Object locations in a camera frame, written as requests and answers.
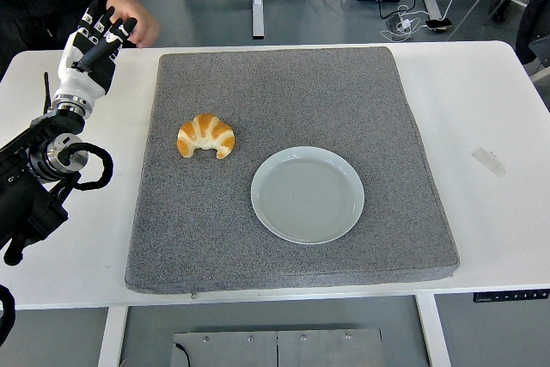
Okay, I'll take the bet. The pale grey round plate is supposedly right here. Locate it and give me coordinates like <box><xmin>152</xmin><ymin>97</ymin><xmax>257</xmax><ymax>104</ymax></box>
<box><xmin>250</xmin><ymin>145</ymin><xmax>366</xmax><ymax>246</ymax></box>

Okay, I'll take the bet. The white table leg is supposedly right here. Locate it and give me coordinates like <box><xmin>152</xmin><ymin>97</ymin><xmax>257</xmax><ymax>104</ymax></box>
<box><xmin>97</xmin><ymin>306</ymin><xmax>129</xmax><ymax>367</ymax></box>
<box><xmin>414</xmin><ymin>293</ymin><xmax>452</xmax><ymax>367</ymax></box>

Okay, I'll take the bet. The thin black cable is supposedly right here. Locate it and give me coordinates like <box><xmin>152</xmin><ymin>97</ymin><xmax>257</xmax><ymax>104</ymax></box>
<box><xmin>173</xmin><ymin>342</ymin><xmax>193</xmax><ymax>367</ymax></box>

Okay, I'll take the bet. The person's hand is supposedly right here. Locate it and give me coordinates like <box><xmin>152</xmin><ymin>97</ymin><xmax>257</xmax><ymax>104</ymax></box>
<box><xmin>106</xmin><ymin>0</ymin><xmax>162</xmax><ymax>49</ymax></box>

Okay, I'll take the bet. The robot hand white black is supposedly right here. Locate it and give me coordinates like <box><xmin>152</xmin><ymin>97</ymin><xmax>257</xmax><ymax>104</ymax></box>
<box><xmin>52</xmin><ymin>0</ymin><xmax>139</xmax><ymax>104</ymax></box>

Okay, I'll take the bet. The grey metal plate with screws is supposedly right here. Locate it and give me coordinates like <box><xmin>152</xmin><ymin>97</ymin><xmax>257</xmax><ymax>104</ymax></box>
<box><xmin>172</xmin><ymin>327</ymin><xmax>384</xmax><ymax>367</ymax></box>

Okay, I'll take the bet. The white charger with cable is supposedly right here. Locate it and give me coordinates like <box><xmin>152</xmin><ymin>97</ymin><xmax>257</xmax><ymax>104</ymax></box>
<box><xmin>380</xmin><ymin>4</ymin><xmax>425</xmax><ymax>44</ymax></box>

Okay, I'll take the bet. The black smartphone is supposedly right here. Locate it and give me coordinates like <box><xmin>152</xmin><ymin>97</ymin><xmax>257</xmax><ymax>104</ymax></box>
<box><xmin>425</xmin><ymin>17</ymin><xmax>454</xmax><ymax>35</ymax></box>

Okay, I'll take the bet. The grey fabric mat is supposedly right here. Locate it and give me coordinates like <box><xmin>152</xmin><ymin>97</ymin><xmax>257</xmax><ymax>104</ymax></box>
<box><xmin>124</xmin><ymin>46</ymin><xmax>460</xmax><ymax>296</ymax></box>

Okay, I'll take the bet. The black table control panel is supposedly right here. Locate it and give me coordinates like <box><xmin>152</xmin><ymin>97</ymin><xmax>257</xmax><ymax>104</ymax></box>
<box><xmin>473</xmin><ymin>288</ymin><xmax>550</xmax><ymax>303</ymax></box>

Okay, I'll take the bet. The clear tape piece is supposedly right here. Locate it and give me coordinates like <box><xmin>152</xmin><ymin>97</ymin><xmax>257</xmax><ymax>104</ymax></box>
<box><xmin>471</xmin><ymin>147</ymin><xmax>507</xmax><ymax>178</ymax></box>

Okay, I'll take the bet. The dark jacket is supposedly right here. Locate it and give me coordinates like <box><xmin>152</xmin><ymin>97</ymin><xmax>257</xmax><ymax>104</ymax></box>
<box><xmin>514</xmin><ymin>0</ymin><xmax>550</xmax><ymax>67</ymax></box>

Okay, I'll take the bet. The orange croissant bread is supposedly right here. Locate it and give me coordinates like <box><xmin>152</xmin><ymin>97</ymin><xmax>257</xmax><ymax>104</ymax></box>
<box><xmin>176</xmin><ymin>113</ymin><xmax>236</xmax><ymax>160</ymax></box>

